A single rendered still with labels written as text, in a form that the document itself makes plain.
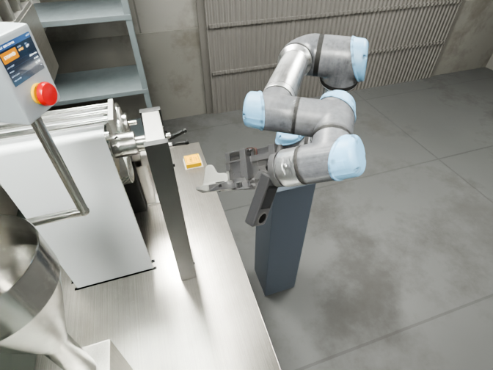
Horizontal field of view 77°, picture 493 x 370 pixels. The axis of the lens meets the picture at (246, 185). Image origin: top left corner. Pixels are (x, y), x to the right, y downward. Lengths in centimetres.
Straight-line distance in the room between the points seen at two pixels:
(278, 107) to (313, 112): 7
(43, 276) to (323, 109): 51
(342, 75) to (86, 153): 70
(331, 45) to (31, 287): 85
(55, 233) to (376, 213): 221
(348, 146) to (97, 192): 61
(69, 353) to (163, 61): 294
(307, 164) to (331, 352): 153
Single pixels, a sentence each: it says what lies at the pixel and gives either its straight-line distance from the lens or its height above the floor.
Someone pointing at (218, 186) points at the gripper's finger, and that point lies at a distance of 65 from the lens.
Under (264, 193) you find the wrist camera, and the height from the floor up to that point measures 139.
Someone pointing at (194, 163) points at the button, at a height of 92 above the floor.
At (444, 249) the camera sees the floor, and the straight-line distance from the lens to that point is 262.
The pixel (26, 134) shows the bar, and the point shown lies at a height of 145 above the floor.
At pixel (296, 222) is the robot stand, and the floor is 66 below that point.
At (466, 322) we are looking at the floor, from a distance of 236.
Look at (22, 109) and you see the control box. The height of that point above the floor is 163.
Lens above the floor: 182
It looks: 43 degrees down
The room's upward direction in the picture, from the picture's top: straight up
